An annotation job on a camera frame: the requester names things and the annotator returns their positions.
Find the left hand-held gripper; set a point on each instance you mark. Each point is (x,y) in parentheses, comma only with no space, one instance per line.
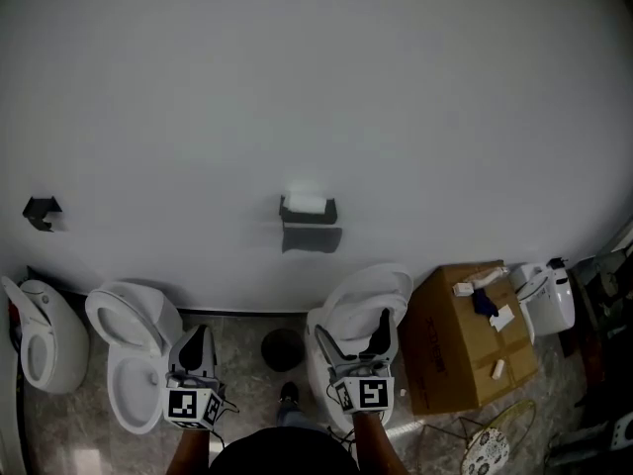
(184,406)

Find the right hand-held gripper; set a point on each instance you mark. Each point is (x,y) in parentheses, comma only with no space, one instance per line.
(371,394)

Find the white toilet paper roll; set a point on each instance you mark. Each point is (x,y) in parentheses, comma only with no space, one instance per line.
(306,201)

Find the person's right forearm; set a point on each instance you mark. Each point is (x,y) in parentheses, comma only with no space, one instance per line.
(376,443)

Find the person's left forearm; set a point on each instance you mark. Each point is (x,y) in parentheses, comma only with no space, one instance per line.
(188,450)

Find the white toilet with raised lid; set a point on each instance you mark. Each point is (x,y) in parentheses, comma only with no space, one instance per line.
(361,305)

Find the white toilet with square tank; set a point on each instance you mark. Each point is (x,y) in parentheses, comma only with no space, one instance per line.
(133,379)

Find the white egg-shaped toilet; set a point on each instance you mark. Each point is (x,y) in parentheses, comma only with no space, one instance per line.
(64,344)

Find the white smart toilet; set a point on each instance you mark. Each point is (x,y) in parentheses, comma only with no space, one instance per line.
(559,305)

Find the large brown cardboard box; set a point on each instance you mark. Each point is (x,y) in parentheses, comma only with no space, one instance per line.
(445,359)

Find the person's right trouser leg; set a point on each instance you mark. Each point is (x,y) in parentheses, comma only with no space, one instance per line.
(294,416)

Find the small white box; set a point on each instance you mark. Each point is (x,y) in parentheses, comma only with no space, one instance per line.
(464,289)

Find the dark blue cloth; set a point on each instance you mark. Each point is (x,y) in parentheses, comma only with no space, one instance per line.
(484,304)

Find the person's black shirt torso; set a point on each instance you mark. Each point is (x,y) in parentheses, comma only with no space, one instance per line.
(284,455)

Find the small white cylinder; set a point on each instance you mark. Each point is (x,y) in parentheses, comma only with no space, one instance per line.
(497,369)

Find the pale long tube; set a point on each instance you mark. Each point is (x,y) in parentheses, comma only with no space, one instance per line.
(487,277)

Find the white paper sheet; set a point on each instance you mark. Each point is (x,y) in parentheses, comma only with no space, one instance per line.
(502,318)

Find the white patterned plate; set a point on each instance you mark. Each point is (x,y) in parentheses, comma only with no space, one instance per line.
(487,453)

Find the small black device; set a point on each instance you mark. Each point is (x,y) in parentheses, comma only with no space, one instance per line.
(556,263)

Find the dark wooden furniture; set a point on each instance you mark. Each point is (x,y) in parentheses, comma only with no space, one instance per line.
(603,314)

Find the white plastic object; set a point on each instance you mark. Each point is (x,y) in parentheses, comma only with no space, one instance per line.
(624,431)

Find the black wall paper holder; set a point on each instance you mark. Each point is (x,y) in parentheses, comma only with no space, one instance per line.
(331,213)

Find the empty black wall holder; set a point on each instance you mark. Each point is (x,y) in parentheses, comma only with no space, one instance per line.
(39,208)

